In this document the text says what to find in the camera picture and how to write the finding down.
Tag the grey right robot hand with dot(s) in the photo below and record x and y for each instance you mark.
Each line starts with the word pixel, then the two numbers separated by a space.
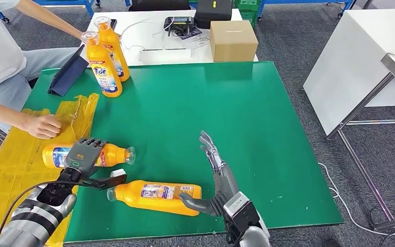
pixel 226 184

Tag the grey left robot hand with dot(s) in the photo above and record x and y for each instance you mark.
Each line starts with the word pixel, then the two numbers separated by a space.
pixel 83 156

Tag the orange detergent bottle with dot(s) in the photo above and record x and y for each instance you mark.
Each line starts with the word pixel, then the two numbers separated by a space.
pixel 103 75
pixel 110 37
pixel 115 155
pixel 149 197

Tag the person's right forearm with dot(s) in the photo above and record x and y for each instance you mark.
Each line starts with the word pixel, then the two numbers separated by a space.
pixel 0 110

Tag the person's left forearm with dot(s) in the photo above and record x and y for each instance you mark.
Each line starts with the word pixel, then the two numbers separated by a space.
pixel 47 17

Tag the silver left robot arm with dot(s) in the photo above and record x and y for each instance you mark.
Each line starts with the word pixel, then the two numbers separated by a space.
pixel 40 218

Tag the person's right hand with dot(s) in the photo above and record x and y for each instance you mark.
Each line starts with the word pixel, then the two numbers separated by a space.
pixel 42 126

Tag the yellow taped cardboard sheet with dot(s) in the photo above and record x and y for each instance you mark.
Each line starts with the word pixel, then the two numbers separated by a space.
pixel 13 177

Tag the green table mat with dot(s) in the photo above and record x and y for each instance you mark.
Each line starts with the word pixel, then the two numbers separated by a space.
pixel 201 109

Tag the tablet in blue case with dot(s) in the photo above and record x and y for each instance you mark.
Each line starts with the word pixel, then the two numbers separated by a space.
pixel 68 74

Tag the flat white box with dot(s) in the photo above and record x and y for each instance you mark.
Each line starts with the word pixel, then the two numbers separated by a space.
pixel 165 56

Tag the white desk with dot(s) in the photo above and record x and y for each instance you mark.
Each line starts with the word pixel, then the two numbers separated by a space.
pixel 149 41

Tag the brown cardboard box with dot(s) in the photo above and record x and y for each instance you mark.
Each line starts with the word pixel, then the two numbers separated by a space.
pixel 233 41

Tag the printed blue leaflet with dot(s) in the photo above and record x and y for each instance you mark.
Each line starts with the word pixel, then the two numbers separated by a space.
pixel 190 34

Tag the black handheld device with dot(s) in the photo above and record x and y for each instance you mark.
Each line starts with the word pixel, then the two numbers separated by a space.
pixel 179 24

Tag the white side table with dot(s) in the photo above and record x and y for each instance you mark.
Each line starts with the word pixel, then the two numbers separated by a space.
pixel 347 70

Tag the black hard case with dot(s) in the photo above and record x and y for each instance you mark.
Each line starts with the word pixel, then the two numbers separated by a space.
pixel 214 13

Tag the green plastic crate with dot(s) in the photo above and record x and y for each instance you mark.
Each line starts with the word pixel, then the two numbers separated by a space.
pixel 248 10

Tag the black phone with round camera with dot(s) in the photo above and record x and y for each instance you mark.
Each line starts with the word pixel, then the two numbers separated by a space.
pixel 114 24

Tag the blue metal cart frame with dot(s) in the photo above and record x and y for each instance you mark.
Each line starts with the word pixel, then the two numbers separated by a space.
pixel 90 5
pixel 303 1

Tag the metal table frame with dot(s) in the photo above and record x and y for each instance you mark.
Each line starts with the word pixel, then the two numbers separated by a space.
pixel 381 121

